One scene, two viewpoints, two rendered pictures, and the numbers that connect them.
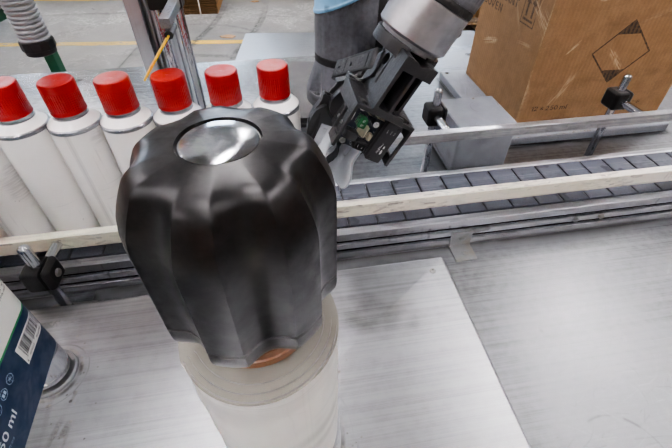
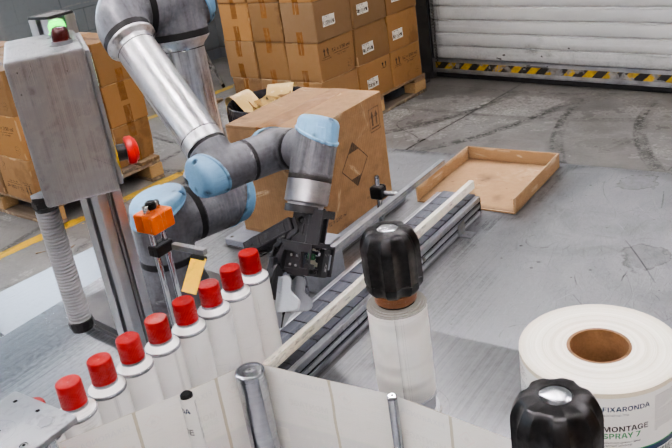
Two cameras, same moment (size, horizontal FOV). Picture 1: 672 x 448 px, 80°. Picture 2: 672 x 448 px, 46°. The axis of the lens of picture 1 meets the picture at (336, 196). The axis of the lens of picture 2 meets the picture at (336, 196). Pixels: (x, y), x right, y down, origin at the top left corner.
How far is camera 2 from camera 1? 100 cm
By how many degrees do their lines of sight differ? 41
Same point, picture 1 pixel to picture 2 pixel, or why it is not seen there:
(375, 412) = not seen: hidden behind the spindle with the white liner
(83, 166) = (181, 372)
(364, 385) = not seen: hidden behind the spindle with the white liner
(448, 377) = (439, 349)
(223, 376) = (408, 310)
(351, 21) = (181, 224)
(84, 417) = not seen: outside the picture
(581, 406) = (492, 334)
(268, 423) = (424, 324)
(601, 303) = (462, 297)
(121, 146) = (201, 343)
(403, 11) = (306, 192)
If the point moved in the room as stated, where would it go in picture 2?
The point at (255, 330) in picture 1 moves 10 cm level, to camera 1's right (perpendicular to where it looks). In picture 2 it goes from (416, 272) to (459, 242)
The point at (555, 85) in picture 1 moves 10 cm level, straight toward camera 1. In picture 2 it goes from (333, 202) to (346, 218)
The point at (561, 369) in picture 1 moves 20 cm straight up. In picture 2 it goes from (473, 330) to (464, 230)
